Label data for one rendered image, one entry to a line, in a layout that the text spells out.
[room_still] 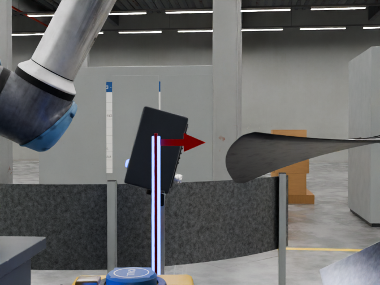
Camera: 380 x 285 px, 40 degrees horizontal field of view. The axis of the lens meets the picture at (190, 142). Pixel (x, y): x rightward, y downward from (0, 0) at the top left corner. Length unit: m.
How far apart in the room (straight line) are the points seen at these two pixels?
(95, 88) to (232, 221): 4.61
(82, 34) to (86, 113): 6.08
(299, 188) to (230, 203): 6.25
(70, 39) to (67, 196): 1.60
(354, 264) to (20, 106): 0.61
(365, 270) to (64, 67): 0.60
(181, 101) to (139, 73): 0.66
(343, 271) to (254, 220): 2.08
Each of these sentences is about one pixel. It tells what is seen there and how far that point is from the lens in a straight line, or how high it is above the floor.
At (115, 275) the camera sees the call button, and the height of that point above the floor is 1.08.
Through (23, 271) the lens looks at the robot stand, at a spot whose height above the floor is 0.96.
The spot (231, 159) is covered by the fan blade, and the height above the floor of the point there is 1.16.
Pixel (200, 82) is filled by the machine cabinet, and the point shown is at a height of 1.83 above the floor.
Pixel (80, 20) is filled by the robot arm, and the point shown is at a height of 1.39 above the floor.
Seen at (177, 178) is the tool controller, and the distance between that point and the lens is 1.27.
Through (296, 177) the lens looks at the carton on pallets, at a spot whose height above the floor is 0.44.
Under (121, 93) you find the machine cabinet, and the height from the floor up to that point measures 1.70.
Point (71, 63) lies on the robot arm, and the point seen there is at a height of 1.32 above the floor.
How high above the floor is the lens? 1.19
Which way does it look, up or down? 1 degrees down
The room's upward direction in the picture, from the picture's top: straight up
